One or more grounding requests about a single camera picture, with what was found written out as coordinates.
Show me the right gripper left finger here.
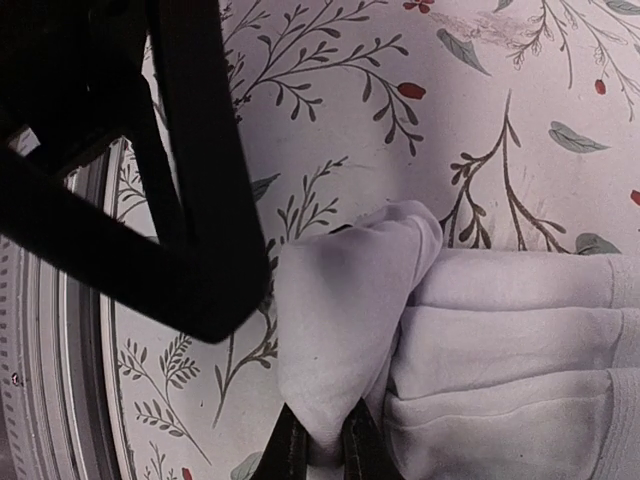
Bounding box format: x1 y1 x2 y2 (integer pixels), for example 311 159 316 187
257 404 308 480

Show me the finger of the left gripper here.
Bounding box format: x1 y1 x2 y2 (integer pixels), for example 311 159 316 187
1 1 271 344

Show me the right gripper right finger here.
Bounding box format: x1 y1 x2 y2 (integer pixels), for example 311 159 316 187
342 399 400 480

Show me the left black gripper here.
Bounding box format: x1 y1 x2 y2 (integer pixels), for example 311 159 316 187
1 1 165 170

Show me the white black-trimmed underwear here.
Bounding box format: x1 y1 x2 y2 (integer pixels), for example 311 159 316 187
274 201 639 479

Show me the floral tablecloth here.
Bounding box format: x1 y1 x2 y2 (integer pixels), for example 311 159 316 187
102 1 639 479

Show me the front aluminium rail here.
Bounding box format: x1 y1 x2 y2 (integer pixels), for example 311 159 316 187
0 124 136 480

